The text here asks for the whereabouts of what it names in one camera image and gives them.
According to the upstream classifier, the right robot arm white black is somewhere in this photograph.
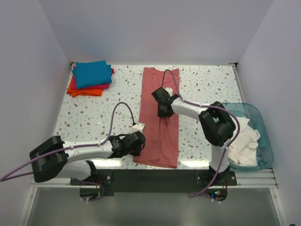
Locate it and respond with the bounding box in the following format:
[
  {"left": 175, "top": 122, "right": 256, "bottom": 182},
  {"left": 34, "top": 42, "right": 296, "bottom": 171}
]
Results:
[{"left": 151, "top": 87, "right": 240, "bottom": 185}]

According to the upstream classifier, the blue folded t-shirt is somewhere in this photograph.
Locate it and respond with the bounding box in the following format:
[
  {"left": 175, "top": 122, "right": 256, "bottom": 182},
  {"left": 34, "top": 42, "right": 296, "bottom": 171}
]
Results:
[{"left": 72, "top": 60, "right": 112, "bottom": 89}]

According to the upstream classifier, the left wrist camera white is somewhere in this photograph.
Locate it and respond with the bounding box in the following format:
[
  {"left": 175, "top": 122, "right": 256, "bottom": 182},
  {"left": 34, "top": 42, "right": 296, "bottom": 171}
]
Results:
[{"left": 130, "top": 122, "right": 146, "bottom": 133}]

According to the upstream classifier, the teal transparent plastic bin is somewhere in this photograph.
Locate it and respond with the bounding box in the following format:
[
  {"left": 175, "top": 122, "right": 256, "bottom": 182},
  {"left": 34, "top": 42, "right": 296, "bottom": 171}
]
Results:
[{"left": 223, "top": 103, "right": 274, "bottom": 171}]

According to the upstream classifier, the orange folded t-shirt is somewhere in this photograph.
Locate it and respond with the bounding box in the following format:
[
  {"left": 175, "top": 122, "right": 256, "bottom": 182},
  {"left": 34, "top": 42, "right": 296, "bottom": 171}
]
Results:
[{"left": 66, "top": 76, "right": 103, "bottom": 97}]

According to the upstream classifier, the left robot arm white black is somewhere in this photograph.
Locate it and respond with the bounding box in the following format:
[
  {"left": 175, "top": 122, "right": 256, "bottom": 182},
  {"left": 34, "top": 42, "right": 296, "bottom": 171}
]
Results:
[{"left": 29, "top": 131, "right": 146, "bottom": 185}]

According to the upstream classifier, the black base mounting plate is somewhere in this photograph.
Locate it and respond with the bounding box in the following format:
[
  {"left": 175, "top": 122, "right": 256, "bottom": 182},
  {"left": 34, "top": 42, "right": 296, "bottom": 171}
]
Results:
[{"left": 70, "top": 169, "right": 237, "bottom": 201}]

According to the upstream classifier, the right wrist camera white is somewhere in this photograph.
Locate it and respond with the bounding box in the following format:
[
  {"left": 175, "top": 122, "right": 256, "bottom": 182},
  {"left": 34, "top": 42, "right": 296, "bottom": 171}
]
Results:
[{"left": 164, "top": 87, "right": 173, "bottom": 96}]

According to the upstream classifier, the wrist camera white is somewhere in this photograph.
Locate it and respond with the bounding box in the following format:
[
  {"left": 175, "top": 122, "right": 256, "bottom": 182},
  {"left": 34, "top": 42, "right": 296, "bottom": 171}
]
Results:
[
  {"left": 164, "top": 87, "right": 173, "bottom": 96},
  {"left": 130, "top": 122, "right": 146, "bottom": 133}
]

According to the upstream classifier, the white t-shirt in bin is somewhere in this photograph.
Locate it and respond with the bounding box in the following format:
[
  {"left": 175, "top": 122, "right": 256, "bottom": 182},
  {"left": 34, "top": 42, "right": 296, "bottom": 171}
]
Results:
[{"left": 229, "top": 117, "right": 261, "bottom": 167}]

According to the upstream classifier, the aluminium rail frame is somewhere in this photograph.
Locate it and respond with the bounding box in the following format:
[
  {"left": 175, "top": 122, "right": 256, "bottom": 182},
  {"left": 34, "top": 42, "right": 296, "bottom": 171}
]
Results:
[{"left": 30, "top": 169, "right": 278, "bottom": 188}]

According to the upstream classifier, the salmon pink t-shirt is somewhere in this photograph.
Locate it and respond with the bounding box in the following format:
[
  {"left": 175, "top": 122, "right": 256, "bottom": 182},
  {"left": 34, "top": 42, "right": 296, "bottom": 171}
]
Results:
[{"left": 133, "top": 67, "right": 180, "bottom": 169}]

